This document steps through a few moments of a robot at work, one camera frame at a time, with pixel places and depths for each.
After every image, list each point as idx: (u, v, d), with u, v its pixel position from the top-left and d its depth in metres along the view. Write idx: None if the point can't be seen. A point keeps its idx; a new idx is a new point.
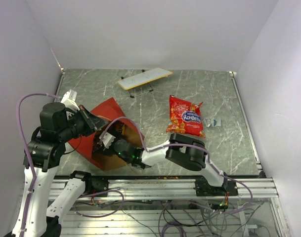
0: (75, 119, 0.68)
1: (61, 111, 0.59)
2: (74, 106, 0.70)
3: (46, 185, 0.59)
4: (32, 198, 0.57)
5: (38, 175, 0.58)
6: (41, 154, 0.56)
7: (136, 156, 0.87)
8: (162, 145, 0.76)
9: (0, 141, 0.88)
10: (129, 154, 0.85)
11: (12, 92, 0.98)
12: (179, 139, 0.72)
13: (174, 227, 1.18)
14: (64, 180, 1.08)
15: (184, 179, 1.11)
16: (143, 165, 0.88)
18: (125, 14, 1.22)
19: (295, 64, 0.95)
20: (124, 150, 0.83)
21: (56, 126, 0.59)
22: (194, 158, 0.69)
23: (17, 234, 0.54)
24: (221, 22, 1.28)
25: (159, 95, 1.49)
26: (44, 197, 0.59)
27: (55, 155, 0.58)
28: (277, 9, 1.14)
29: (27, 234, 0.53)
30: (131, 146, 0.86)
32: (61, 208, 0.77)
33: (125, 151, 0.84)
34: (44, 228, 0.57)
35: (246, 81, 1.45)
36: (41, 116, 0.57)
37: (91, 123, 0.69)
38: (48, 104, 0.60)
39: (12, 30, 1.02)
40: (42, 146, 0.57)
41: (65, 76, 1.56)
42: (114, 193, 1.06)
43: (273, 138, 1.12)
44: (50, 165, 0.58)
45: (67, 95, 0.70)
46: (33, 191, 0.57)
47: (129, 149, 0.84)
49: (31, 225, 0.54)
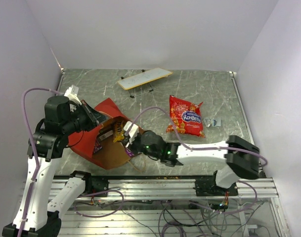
0: (78, 113, 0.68)
1: (64, 104, 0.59)
2: (76, 101, 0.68)
3: (49, 175, 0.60)
4: (34, 187, 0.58)
5: (42, 164, 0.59)
6: (45, 144, 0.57)
7: (167, 150, 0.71)
8: (218, 146, 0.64)
9: (0, 141, 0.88)
10: (159, 148, 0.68)
11: (11, 92, 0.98)
12: (235, 143, 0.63)
13: (174, 227, 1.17)
14: (64, 180, 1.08)
15: (184, 179, 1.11)
16: (174, 160, 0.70)
18: (125, 13, 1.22)
19: (296, 64, 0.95)
20: (152, 143, 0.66)
21: (59, 118, 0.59)
22: (252, 165, 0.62)
23: (18, 224, 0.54)
24: (221, 22, 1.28)
25: (159, 95, 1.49)
26: (46, 188, 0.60)
27: (58, 146, 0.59)
28: (278, 10, 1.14)
29: (28, 224, 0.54)
30: (161, 139, 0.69)
32: (61, 204, 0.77)
33: (154, 144, 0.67)
34: (44, 220, 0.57)
35: (246, 81, 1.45)
36: (45, 108, 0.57)
37: (93, 117, 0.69)
38: (52, 97, 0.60)
39: (12, 29, 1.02)
40: (46, 137, 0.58)
41: (65, 76, 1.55)
42: (114, 193, 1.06)
43: (273, 138, 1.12)
44: (54, 156, 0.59)
45: (69, 90, 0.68)
46: (36, 181, 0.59)
47: (159, 142, 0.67)
49: (32, 215, 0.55)
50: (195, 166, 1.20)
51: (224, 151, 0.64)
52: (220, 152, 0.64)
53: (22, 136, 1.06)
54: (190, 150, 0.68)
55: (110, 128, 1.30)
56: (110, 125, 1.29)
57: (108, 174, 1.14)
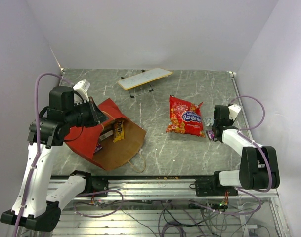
0: (81, 108, 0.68)
1: (69, 93, 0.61)
2: (85, 97, 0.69)
3: (49, 162, 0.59)
4: (34, 174, 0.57)
5: (43, 151, 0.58)
6: (46, 131, 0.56)
7: (224, 125, 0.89)
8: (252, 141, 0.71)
9: (0, 142, 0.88)
10: (220, 114, 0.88)
11: (11, 91, 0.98)
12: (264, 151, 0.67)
13: (174, 227, 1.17)
14: (64, 180, 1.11)
15: (183, 179, 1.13)
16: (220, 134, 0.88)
18: (125, 14, 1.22)
19: (296, 64, 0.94)
20: (218, 106, 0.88)
21: (63, 106, 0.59)
22: (257, 180, 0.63)
23: (17, 210, 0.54)
24: (221, 22, 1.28)
25: (159, 95, 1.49)
26: (46, 176, 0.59)
27: (59, 134, 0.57)
28: (277, 10, 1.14)
29: (27, 211, 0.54)
30: (227, 114, 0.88)
32: (62, 196, 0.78)
33: (219, 109, 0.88)
34: (44, 207, 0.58)
35: (246, 81, 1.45)
36: (50, 94, 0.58)
37: (96, 116, 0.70)
38: (58, 86, 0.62)
39: (12, 29, 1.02)
40: (47, 124, 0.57)
41: (65, 76, 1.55)
42: (114, 193, 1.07)
43: (272, 137, 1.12)
44: (54, 143, 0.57)
45: (82, 84, 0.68)
46: (35, 168, 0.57)
47: (221, 109, 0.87)
49: (31, 202, 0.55)
50: (195, 166, 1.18)
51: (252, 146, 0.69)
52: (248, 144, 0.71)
53: (22, 137, 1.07)
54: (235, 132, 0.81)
55: (110, 128, 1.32)
56: (110, 125, 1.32)
57: (108, 174, 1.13)
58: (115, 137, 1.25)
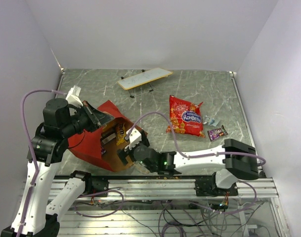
0: (78, 116, 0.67)
1: (64, 108, 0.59)
2: (78, 102, 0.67)
3: (48, 179, 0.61)
4: (34, 191, 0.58)
5: (42, 169, 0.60)
6: (45, 149, 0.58)
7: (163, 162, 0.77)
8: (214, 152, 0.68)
9: (1, 142, 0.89)
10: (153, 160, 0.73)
11: (11, 92, 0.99)
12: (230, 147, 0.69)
13: (174, 227, 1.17)
14: (64, 180, 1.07)
15: (183, 179, 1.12)
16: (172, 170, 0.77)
18: (125, 14, 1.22)
19: (297, 63, 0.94)
20: (146, 157, 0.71)
21: (59, 122, 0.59)
22: (251, 167, 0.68)
23: (16, 227, 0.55)
24: (221, 23, 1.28)
25: (159, 95, 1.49)
26: (45, 192, 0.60)
27: (58, 151, 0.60)
28: (277, 10, 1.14)
29: (26, 228, 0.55)
30: (154, 152, 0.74)
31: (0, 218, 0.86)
32: (60, 206, 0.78)
33: (150, 159, 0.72)
34: (43, 223, 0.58)
35: (246, 81, 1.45)
36: (44, 113, 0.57)
37: (95, 119, 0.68)
38: (50, 100, 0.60)
39: (12, 29, 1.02)
40: (46, 141, 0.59)
41: (65, 76, 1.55)
42: (114, 193, 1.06)
43: (272, 137, 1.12)
44: (53, 160, 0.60)
45: (71, 91, 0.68)
46: (35, 185, 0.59)
47: (151, 155, 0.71)
49: (30, 218, 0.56)
50: None
51: (222, 155, 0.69)
52: (218, 157, 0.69)
53: (23, 137, 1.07)
54: (187, 159, 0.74)
55: (111, 131, 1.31)
56: (112, 127, 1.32)
57: (108, 174, 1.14)
58: (118, 139, 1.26)
